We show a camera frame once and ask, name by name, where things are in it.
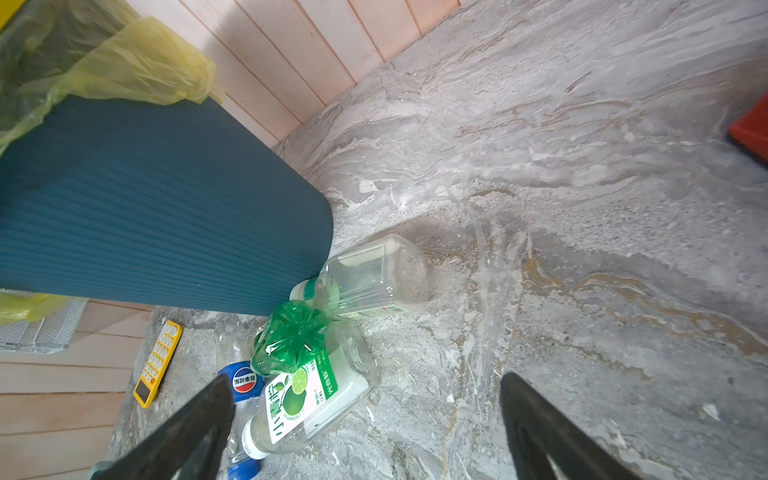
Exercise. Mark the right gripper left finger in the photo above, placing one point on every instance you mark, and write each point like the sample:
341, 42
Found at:
187, 446

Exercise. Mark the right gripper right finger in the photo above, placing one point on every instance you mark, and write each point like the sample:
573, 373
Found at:
540, 437

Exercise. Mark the blue label crushed bottle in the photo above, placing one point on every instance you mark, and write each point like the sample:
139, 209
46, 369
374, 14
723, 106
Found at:
246, 387

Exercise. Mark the teal bin with yellow rim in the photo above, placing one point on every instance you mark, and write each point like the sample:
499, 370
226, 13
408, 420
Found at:
274, 227

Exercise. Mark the yellow bin liner bag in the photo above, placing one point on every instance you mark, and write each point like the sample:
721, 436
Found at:
107, 157

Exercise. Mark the yellow calculator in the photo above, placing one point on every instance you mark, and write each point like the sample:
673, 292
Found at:
158, 361

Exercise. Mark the lime label white bottle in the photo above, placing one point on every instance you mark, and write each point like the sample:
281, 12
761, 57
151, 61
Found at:
296, 407

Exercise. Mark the green crushed bottle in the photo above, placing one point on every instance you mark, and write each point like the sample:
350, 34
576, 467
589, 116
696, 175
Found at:
294, 334

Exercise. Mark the clear bottle behind green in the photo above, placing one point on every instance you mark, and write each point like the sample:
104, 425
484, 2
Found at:
383, 277

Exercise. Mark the red tape dispenser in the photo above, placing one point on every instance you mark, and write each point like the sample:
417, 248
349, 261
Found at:
751, 130

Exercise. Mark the white wire mesh shelf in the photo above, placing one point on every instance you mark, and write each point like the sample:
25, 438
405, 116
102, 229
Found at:
50, 335

